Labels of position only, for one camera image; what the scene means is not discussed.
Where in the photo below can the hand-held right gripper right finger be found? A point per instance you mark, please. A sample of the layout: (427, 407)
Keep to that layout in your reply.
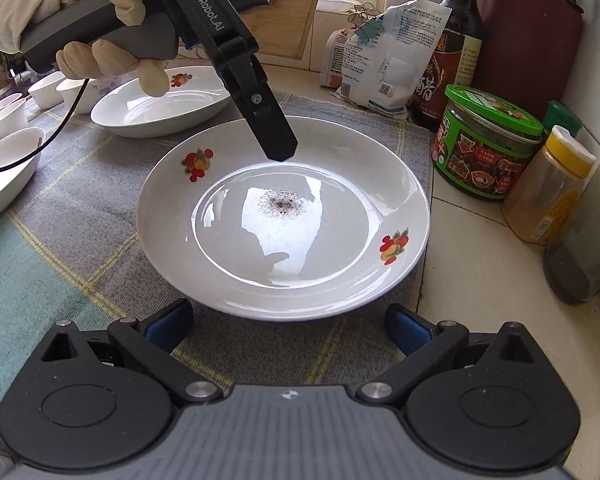
(407, 327)

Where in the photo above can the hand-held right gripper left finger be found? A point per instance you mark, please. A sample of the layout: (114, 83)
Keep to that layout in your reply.
(167, 325)

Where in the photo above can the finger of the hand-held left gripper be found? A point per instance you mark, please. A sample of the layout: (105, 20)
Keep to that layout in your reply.
(275, 130)

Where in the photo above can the small white bowl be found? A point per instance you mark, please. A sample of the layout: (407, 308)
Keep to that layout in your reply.
(77, 100)
(47, 92)
(2, 127)

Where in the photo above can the red-print plastic bag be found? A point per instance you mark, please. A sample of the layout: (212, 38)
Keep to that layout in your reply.
(340, 60)

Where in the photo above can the bamboo cutting board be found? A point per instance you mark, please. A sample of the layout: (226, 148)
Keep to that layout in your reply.
(290, 20)

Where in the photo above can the grey checked dish towel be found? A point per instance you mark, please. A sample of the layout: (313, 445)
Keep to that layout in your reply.
(80, 240)

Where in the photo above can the white printed plastic bag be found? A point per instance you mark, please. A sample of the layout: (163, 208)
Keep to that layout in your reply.
(395, 70)

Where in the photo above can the blue bag clip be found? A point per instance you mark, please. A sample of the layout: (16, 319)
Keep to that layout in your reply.
(372, 30)

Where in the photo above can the green-lid sauce jar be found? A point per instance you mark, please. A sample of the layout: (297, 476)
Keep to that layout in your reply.
(485, 155)

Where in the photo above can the dark vinegar bottle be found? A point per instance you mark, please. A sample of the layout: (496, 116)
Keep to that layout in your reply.
(452, 60)

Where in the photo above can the yellow-cap spice bottle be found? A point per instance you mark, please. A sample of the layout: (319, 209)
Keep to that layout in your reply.
(545, 195)

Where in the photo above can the red-cap glass bottle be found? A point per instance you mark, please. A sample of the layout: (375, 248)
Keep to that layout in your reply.
(585, 240)

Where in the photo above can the green-cap bottle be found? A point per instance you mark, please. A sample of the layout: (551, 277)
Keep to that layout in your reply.
(562, 120)

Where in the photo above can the dark red knife block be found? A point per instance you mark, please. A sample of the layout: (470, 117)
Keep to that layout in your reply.
(530, 45)

